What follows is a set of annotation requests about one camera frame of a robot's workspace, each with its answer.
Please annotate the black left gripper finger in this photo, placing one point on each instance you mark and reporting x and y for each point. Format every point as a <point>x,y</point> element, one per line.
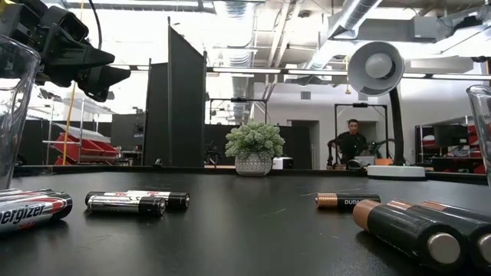
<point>101,78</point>
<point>76,59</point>

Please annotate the clear plastic bin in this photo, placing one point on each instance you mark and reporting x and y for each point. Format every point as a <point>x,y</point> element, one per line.
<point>15,126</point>

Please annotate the black copper Duracell battery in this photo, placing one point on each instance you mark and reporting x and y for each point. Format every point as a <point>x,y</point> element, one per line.
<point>472,216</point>
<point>441,220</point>
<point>403,230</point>
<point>345,201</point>

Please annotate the clear plastic bag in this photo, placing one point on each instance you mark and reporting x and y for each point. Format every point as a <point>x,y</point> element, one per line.
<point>481,130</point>

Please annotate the metal shelf rack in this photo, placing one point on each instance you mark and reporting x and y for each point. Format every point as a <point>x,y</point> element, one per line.
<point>80,115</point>

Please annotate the red storage bin stack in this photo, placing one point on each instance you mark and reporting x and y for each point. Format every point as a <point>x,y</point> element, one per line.
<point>88,147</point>

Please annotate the black divider panel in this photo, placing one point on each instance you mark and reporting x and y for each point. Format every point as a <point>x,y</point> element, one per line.
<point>184,115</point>

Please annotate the long ceiling light strip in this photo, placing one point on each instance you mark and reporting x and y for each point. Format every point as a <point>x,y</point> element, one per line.
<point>318,72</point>
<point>245,70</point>
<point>452,76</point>

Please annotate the green potted plant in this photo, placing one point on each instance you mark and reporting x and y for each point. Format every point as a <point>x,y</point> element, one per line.
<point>253,142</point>

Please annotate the white box device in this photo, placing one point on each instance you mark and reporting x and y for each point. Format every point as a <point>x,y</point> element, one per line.
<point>282,163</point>

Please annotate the person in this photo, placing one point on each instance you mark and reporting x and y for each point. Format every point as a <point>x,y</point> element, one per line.
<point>351,145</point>

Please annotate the white desk lamp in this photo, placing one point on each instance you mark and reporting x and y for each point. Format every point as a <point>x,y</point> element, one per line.
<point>376,65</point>

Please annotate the orange object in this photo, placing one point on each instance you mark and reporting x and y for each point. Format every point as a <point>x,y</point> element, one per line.
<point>383,161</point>

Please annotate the shelving unit with red bins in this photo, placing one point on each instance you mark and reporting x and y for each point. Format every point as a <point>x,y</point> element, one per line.
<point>424,149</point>

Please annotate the black monitor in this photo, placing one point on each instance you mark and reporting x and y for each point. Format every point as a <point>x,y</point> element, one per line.
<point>450,135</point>

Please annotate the black aluminium table frame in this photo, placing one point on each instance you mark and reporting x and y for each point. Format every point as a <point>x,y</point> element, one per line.
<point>115,168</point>

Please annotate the ribbed flexible air duct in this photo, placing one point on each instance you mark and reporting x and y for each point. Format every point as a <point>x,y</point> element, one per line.
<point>238,57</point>

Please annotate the black low partition wall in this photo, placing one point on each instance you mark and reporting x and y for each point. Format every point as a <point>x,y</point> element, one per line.
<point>299,145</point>

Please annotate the large metal air duct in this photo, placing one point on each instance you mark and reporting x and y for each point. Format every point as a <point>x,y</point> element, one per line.
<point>349,19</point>

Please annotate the black metal frame rig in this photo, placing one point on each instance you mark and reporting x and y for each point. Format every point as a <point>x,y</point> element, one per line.
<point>360,105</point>

